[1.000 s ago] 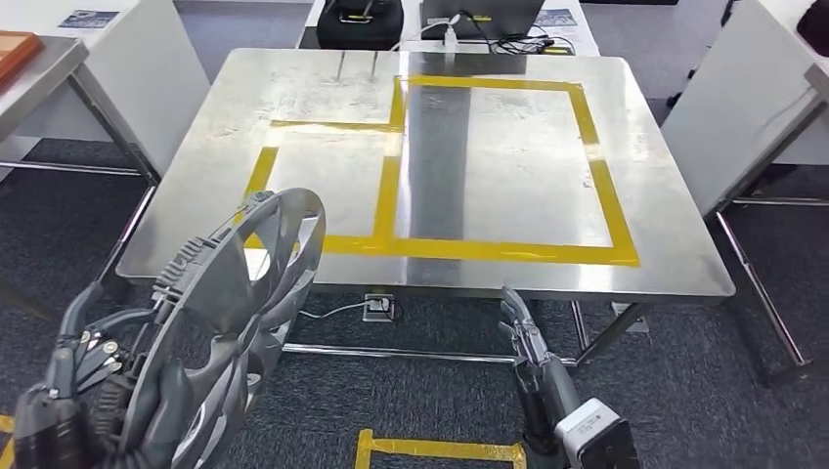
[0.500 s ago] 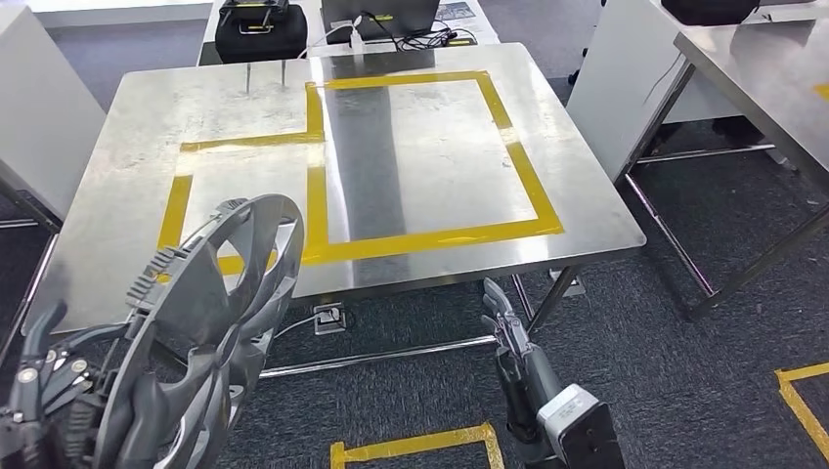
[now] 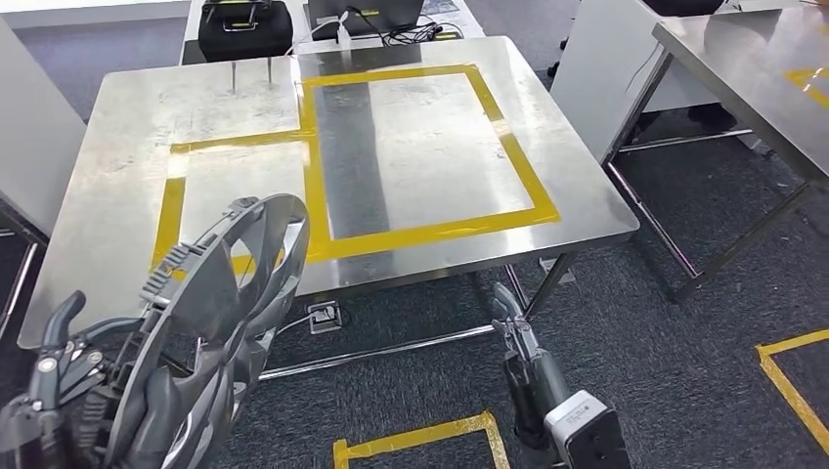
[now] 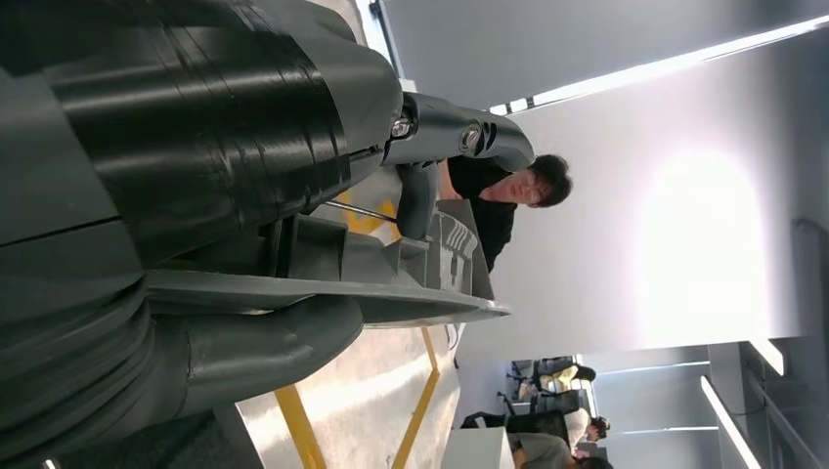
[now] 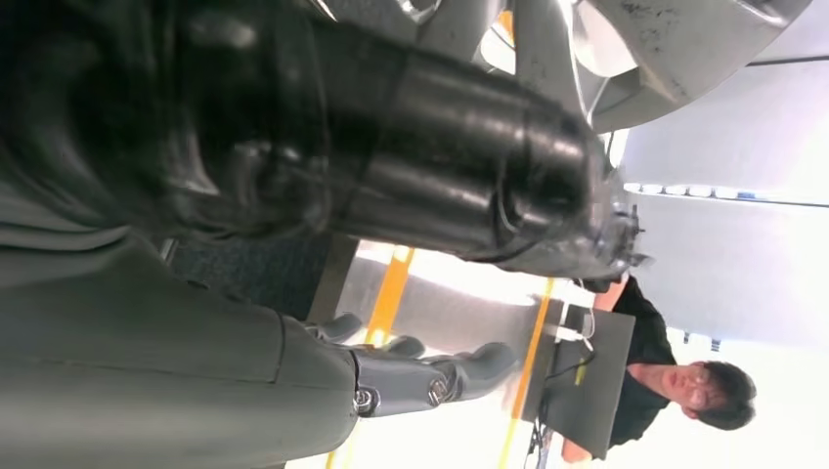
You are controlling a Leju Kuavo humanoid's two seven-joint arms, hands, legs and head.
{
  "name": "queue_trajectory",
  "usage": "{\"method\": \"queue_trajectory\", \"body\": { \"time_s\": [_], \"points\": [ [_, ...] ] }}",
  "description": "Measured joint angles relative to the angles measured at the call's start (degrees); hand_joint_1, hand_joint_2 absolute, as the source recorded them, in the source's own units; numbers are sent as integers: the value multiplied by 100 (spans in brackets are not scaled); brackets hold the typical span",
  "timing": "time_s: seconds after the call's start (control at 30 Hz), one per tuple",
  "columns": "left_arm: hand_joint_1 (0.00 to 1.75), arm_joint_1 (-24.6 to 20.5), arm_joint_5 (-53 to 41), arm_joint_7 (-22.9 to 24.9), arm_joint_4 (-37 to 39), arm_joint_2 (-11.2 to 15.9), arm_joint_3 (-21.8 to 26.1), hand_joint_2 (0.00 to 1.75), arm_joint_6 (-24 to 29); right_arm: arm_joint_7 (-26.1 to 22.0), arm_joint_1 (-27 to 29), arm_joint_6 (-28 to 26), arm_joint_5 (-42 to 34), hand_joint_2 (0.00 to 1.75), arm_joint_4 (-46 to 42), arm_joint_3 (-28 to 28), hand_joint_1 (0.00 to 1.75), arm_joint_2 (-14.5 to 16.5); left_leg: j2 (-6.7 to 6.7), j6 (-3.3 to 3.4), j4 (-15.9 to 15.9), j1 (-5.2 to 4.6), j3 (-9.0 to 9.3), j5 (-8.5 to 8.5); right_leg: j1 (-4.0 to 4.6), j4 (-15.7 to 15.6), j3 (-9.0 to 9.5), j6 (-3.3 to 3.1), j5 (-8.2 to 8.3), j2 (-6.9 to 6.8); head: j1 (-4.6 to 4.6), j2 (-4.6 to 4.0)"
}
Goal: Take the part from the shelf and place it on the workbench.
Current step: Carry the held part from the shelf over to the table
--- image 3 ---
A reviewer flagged stainless steel workbench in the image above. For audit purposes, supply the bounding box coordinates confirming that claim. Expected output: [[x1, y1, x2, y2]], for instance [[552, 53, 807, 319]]
[[18, 35, 641, 383]]

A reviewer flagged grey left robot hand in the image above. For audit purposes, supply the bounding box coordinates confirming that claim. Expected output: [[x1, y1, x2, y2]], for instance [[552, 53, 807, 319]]
[[0, 291, 196, 469]]

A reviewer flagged white floor cable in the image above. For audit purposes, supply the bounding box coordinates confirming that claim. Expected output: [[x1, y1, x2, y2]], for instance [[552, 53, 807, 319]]
[[275, 309, 326, 338]]

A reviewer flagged black laptop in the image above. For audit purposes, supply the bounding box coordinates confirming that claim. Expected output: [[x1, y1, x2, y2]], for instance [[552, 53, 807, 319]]
[[306, 0, 425, 41]]

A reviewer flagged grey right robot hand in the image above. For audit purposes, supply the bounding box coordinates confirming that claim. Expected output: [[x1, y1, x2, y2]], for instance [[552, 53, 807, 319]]
[[489, 282, 571, 448]]

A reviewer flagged silver plastic wheel hubcap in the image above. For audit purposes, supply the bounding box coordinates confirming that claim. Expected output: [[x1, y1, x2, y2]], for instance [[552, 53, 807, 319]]
[[77, 193, 311, 469]]

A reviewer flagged white desk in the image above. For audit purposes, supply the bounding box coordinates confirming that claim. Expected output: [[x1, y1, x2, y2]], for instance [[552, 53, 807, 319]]
[[178, 0, 487, 66]]

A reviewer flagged black carry bag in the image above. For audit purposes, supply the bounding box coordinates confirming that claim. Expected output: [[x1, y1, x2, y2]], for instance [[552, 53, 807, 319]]
[[196, 0, 296, 64]]

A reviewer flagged black cable bundle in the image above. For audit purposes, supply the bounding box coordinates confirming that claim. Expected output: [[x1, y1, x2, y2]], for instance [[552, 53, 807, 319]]
[[352, 5, 464, 48]]

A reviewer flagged stainless steel table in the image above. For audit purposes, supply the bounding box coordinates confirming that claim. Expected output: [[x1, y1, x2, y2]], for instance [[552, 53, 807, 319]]
[[550, 0, 829, 306]]

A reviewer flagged metal floor outlet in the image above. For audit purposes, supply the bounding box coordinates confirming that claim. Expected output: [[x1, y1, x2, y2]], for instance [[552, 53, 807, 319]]
[[541, 257, 577, 286], [307, 299, 343, 335]]

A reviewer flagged white charger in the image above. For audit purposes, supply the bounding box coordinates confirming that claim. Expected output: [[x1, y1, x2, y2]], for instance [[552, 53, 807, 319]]
[[335, 9, 354, 50]]

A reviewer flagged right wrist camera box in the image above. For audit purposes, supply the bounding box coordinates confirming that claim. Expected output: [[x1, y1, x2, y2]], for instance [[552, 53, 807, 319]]
[[544, 389, 633, 469]]

